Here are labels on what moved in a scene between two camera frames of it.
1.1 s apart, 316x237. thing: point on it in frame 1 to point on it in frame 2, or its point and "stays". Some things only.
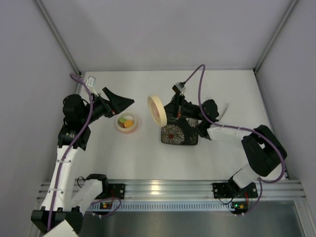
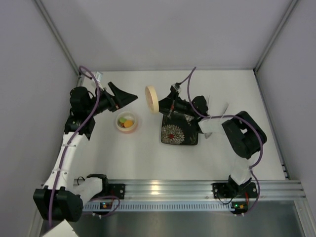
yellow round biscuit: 128,123 stays
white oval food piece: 129,116 stays
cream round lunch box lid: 157,110 to 152,98
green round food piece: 122,120 stays
